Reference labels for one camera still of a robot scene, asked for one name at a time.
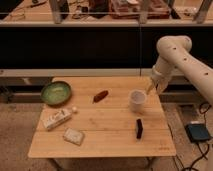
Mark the wooden table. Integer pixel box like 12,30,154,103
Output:
28,76,176,159

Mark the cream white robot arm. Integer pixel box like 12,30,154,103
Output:
147,36,213,106

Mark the brown sausage-shaped object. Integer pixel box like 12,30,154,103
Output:
93,90,108,103

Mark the white printed carton box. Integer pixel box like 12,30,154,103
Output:
43,109,72,131

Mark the red tray on shelf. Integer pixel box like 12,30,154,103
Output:
109,0,171,19

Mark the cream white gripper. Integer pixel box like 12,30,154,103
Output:
146,64,174,95

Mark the black foot pedal box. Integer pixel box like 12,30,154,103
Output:
185,124,211,143

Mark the green ceramic bowl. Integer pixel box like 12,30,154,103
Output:
41,81,72,106

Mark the black floor cable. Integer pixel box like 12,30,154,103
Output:
173,101,213,171

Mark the translucent white plastic cup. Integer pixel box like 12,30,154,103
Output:
129,89,147,113

